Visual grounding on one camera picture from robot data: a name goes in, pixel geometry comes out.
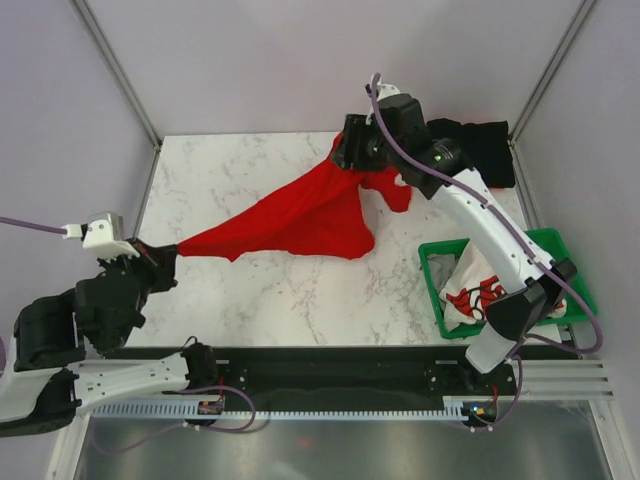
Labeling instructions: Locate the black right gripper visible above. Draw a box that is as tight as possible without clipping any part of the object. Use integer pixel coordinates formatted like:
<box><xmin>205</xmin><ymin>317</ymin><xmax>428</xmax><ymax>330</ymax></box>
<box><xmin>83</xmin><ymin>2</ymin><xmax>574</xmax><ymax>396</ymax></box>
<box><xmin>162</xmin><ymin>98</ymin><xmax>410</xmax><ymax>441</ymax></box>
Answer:
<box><xmin>330</xmin><ymin>116</ymin><xmax>399</xmax><ymax>174</ymax></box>

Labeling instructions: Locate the grey t-shirt in bin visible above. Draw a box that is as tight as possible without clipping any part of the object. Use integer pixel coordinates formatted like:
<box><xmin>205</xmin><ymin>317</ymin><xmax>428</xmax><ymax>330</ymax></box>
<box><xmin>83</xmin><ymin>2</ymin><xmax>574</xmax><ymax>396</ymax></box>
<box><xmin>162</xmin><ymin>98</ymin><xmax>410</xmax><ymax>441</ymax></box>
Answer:
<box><xmin>427</xmin><ymin>254</ymin><xmax>457</xmax><ymax>292</ymax></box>

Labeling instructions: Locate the aluminium frame post right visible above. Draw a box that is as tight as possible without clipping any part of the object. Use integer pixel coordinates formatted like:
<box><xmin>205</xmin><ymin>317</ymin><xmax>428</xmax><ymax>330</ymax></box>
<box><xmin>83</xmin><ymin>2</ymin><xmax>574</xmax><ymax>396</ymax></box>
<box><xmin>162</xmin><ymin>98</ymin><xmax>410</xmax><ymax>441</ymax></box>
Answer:
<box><xmin>509</xmin><ymin>0</ymin><xmax>600</xmax><ymax>145</ymax></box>

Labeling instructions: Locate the green plastic bin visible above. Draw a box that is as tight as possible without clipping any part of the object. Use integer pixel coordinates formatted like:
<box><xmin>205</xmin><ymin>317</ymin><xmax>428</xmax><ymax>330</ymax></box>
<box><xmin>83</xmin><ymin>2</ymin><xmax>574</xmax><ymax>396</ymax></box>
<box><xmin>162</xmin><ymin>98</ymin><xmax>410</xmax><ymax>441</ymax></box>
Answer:
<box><xmin>418</xmin><ymin>228</ymin><xmax>597</xmax><ymax>340</ymax></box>

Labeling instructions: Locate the aluminium rail right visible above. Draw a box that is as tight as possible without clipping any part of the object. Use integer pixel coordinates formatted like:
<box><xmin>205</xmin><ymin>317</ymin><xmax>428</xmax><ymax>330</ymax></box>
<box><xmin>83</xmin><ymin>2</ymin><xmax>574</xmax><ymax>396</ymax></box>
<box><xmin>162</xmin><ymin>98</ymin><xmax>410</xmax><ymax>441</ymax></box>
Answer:
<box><xmin>510</xmin><ymin>360</ymin><xmax>614</xmax><ymax>401</ymax></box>

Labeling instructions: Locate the white red printed t-shirt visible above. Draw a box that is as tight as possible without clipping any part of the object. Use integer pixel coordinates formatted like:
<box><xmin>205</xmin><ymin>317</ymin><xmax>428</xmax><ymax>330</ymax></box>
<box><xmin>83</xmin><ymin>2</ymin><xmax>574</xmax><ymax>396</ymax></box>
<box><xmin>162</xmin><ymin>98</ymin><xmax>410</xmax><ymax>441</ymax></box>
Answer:
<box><xmin>437</xmin><ymin>241</ymin><xmax>569</xmax><ymax>331</ymax></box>

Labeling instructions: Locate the white slotted cable duct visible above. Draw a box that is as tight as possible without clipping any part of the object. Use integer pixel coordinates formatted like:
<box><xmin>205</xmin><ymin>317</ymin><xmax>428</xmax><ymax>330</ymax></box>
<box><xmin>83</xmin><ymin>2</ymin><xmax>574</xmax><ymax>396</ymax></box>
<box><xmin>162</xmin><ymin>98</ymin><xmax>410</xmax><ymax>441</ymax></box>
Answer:
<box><xmin>92</xmin><ymin>397</ymin><xmax>496</xmax><ymax>421</ymax></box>

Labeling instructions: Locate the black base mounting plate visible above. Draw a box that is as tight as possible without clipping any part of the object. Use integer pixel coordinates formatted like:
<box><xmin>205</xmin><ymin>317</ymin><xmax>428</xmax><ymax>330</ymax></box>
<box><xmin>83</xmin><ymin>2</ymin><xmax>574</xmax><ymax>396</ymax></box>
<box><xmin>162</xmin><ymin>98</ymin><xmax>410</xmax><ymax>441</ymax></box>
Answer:
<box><xmin>99</xmin><ymin>343</ymin><xmax>521</xmax><ymax>401</ymax></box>

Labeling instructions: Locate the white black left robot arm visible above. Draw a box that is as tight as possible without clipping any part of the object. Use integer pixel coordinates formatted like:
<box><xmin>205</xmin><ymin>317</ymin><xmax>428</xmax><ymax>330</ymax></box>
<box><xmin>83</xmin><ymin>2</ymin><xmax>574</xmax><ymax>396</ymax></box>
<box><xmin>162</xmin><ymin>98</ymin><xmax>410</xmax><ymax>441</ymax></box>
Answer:
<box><xmin>1</xmin><ymin>239</ymin><xmax>220</xmax><ymax>438</ymax></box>

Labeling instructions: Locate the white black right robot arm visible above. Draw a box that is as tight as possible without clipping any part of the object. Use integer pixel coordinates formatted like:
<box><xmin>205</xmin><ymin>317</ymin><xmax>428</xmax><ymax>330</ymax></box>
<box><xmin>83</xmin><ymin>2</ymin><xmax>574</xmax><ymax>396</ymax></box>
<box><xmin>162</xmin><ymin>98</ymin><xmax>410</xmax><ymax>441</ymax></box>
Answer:
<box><xmin>331</xmin><ymin>84</ymin><xmax>576</xmax><ymax>394</ymax></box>

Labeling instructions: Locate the folded black t-shirt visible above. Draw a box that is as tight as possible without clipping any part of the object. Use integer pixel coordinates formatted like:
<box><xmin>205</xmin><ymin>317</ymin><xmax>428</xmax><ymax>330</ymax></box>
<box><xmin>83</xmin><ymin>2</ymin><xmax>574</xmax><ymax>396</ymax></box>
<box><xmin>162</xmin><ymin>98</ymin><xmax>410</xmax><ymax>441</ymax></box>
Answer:
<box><xmin>426</xmin><ymin>118</ymin><xmax>516</xmax><ymax>189</ymax></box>

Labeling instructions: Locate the aluminium frame post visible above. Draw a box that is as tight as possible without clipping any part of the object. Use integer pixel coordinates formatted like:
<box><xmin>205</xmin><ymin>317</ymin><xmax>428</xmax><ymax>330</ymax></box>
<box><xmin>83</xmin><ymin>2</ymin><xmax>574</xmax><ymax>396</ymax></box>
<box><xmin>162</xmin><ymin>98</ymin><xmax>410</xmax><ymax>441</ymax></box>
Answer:
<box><xmin>509</xmin><ymin>0</ymin><xmax>600</xmax><ymax>145</ymax></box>
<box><xmin>69</xmin><ymin>0</ymin><xmax>163</xmax><ymax>152</ymax></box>

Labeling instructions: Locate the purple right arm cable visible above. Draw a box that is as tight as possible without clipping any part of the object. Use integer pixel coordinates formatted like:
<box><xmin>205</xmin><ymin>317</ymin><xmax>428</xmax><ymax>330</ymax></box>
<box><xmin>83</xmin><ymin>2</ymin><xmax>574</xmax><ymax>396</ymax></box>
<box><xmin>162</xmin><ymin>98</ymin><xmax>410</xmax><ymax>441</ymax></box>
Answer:
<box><xmin>363</xmin><ymin>72</ymin><xmax>604</xmax><ymax>435</ymax></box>

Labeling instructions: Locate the aluminium frame post left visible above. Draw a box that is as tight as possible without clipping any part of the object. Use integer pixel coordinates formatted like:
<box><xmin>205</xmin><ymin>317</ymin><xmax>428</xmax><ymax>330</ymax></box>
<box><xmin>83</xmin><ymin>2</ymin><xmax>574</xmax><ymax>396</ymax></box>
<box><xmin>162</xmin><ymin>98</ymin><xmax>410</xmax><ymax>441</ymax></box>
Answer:
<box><xmin>69</xmin><ymin>0</ymin><xmax>163</xmax><ymax>152</ymax></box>

